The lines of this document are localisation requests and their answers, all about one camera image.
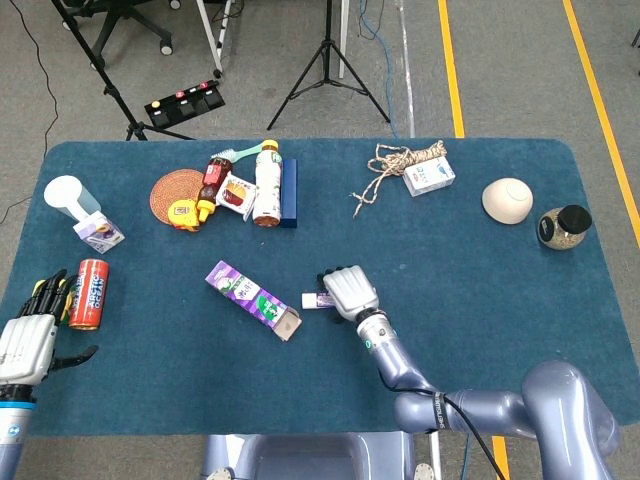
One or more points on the white blue small carton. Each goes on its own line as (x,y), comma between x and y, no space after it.
(427,177)

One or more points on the black office chair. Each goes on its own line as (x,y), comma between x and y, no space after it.
(125,22)

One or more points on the purple toothpaste carton box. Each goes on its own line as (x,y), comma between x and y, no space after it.
(250,295)

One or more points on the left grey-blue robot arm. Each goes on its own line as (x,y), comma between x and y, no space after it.
(12,435)

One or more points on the white table leg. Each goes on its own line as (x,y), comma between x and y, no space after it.
(435,455)

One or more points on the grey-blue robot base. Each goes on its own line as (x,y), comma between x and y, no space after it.
(300,457)

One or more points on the brown sauce bottle yellow cap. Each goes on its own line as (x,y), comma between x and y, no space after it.
(212,180)

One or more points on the blue carpet table mat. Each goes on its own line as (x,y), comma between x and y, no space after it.
(475,300)

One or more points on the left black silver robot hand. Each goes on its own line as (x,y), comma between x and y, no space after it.
(25,350)

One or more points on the red white snack packet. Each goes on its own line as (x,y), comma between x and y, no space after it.
(235,195)

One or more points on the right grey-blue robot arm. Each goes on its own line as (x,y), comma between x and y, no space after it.
(550,400)

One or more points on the black foot pedal board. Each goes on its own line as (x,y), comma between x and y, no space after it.
(185,105)

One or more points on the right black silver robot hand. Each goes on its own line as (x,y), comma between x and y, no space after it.
(352,292)

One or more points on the beige bowl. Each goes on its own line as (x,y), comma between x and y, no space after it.
(507,200)

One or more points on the glass jar black lid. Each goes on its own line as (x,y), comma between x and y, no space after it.
(560,232)

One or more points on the small purple drink carton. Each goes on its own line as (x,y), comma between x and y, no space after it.
(97,232)

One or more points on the round woven brown coaster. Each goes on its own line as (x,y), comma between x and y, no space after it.
(172,192)

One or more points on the white label tea bottle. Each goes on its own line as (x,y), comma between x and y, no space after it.
(267,185)

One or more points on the red Arctic Ocean can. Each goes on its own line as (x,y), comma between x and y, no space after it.
(90,295)

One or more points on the white metal frame leg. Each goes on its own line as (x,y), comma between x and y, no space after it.
(212,40)

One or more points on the yellow tape measure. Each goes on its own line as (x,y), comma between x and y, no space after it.
(181,212)

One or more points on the white upright post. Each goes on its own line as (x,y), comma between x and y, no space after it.
(343,40)

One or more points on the white plastic cup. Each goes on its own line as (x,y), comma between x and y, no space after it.
(65,195)

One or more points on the purple white toothpaste tube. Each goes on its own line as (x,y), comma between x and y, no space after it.
(312,300)

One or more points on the black slanted light stand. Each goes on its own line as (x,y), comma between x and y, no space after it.
(107,85)

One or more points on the black camera tripod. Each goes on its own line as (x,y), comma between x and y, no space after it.
(327,45)

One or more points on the dark blue long box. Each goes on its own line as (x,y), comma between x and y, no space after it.
(289,195)

